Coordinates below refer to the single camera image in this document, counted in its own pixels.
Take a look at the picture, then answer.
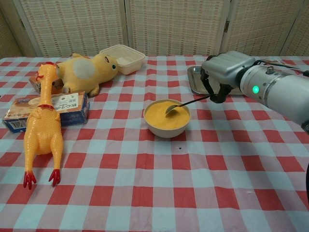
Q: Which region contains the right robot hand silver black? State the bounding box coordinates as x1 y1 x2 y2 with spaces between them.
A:
201 50 256 104

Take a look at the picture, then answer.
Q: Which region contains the small dark metal spoon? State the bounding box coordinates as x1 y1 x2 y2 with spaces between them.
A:
165 94 213 118

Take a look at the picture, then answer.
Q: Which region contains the rectangular metal tray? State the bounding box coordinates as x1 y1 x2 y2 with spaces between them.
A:
187 65 244 95

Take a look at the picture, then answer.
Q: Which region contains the yellow bowl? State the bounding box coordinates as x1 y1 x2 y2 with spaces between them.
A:
144 99 191 139

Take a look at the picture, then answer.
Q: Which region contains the woven folding screen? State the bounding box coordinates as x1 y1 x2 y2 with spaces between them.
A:
0 0 309 58

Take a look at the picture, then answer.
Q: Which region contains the beige takeaway food container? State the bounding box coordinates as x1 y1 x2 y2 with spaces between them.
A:
99 44 146 75

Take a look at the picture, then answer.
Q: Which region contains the red white checkered tablecloth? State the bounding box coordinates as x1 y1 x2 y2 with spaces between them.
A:
0 55 309 232

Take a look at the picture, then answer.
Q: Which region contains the yellow plush toy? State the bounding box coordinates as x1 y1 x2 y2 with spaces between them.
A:
55 53 119 98

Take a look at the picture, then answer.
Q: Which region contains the blue orange food box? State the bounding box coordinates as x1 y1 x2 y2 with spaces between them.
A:
2 91 91 133

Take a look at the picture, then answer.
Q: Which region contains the flat orange cardboard box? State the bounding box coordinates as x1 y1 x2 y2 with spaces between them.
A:
29 74 65 95

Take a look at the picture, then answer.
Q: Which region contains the yellow rubber chicken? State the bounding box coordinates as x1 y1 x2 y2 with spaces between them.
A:
23 62 64 189

